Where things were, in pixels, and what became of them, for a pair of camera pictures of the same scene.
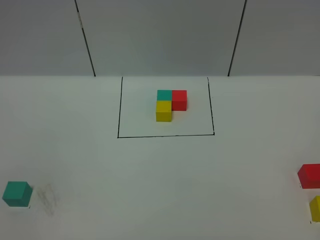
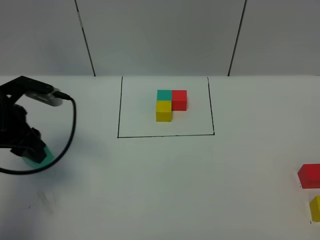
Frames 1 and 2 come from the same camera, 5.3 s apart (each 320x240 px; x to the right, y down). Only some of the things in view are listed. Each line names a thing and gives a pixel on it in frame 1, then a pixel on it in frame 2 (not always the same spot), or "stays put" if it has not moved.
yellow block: x=314 y=205 stays put
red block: x=309 y=176 stays put
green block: x=17 y=193 -> x=49 y=157
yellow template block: x=163 y=111 stays put
